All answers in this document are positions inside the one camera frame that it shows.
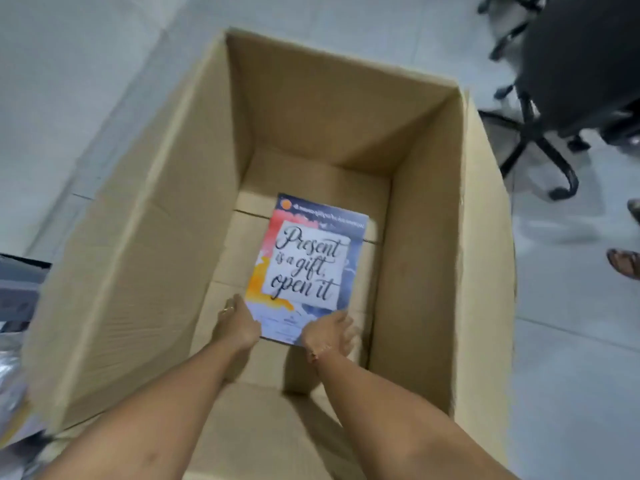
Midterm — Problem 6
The person's left hand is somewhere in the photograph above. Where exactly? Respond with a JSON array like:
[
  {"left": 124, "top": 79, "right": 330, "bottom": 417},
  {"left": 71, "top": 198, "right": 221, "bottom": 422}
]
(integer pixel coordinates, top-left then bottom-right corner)
[{"left": 212, "top": 294, "right": 263, "bottom": 353}]

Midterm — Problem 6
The person's right hand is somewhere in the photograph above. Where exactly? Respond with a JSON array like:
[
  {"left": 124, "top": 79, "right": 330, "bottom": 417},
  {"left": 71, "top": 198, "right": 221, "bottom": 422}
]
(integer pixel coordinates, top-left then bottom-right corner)
[{"left": 301, "top": 310, "right": 362, "bottom": 357}]

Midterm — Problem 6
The colourful cover notebook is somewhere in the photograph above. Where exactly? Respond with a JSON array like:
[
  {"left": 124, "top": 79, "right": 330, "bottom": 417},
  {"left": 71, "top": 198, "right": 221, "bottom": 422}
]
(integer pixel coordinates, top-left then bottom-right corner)
[{"left": 246, "top": 193, "right": 370, "bottom": 347}]

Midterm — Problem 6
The person's left forearm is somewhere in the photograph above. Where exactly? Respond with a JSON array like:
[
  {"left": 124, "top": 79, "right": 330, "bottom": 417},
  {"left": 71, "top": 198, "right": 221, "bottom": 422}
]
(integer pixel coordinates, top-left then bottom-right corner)
[{"left": 37, "top": 341, "right": 257, "bottom": 480}]

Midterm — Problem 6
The person's right forearm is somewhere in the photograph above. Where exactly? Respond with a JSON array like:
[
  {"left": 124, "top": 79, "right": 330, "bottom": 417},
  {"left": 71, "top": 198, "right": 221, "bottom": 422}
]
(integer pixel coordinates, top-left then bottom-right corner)
[{"left": 307, "top": 348, "right": 521, "bottom": 480}]

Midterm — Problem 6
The large brown cardboard box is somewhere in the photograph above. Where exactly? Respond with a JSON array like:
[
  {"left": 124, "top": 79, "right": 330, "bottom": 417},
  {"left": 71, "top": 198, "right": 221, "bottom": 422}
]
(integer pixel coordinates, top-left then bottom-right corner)
[{"left": 22, "top": 27, "right": 518, "bottom": 480}]

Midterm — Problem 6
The dark grey case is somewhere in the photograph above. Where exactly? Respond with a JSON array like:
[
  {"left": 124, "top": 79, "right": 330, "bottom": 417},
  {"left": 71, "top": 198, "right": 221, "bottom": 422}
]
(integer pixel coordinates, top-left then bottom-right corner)
[{"left": 0, "top": 253, "right": 53, "bottom": 318}]

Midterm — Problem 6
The silver plastic bag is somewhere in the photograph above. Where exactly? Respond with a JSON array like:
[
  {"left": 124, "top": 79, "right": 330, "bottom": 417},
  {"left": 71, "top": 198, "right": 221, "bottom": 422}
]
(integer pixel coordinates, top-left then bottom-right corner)
[{"left": 0, "top": 320, "right": 37, "bottom": 448}]

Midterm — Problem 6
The black chair wheel base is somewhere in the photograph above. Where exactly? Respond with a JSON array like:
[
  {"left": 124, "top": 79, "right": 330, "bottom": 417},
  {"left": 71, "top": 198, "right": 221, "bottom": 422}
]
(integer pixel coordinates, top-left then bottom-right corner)
[{"left": 477, "top": 0, "right": 548, "bottom": 63}]

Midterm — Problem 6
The black office chair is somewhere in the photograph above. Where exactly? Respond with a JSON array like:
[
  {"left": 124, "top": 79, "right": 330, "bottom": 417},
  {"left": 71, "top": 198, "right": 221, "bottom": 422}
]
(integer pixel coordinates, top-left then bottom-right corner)
[{"left": 477, "top": 0, "right": 640, "bottom": 201}]

